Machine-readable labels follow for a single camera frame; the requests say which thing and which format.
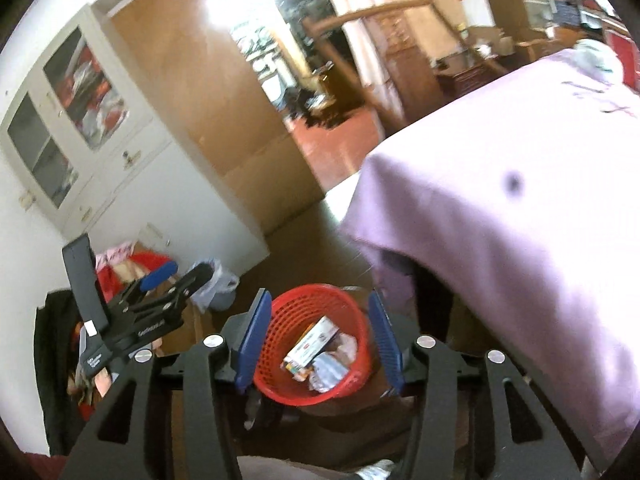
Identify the wall socket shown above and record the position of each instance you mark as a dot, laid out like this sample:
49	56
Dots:
26	201

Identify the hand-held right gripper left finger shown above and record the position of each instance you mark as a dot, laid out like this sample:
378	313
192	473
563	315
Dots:
252	340

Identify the black bag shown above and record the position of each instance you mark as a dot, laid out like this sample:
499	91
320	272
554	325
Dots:
52	360

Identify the purple tablecloth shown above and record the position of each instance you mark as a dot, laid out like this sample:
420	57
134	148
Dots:
500	240

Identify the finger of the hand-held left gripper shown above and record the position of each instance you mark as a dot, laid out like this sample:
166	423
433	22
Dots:
192	282
159	272

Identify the pile of clothes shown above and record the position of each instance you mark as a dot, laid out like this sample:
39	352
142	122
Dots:
125	265

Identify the white ceramic lidded jar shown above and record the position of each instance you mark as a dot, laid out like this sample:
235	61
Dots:
597	60

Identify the wooden chair with curved back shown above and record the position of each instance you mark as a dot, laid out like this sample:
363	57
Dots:
380	10

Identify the red plastic basket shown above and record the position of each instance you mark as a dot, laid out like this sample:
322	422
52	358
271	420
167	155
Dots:
295	310

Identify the wooden door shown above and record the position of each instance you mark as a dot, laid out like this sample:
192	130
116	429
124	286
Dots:
210	85

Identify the pink printed curtain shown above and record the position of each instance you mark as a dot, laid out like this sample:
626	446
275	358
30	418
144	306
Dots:
350	25

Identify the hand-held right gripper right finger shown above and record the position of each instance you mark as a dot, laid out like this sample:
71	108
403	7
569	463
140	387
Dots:
387	340

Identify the red box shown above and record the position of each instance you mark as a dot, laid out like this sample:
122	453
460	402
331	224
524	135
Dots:
625	55

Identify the white glass-door cabinet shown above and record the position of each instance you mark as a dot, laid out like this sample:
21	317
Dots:
150	170

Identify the white plastic bag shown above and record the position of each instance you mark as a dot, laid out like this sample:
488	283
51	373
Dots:
217	287

